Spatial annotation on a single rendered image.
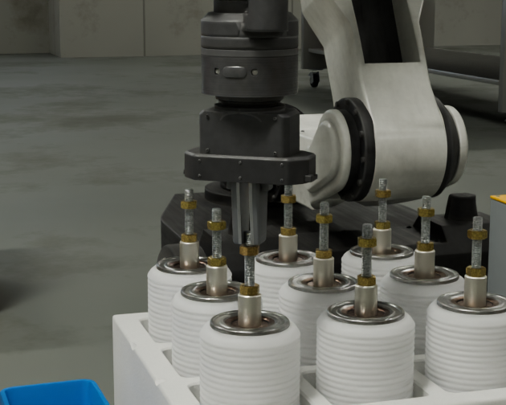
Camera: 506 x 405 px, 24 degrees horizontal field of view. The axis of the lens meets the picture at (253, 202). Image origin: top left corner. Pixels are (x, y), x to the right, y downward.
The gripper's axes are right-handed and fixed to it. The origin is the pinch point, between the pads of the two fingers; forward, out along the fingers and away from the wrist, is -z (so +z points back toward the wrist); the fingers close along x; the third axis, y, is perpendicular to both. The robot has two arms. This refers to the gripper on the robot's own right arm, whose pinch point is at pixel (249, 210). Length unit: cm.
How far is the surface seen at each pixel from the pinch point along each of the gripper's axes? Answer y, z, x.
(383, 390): 2.7, -17.0, 12.4
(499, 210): 38.1, -6.1, 18.9
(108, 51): 710, -36, -343
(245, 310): -1.1, -9.3, -0.1
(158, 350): 10.0, -18.1, -13.5
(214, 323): -2.0, -10.5, -2.8
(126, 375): 14.0, -22.8, -19.2
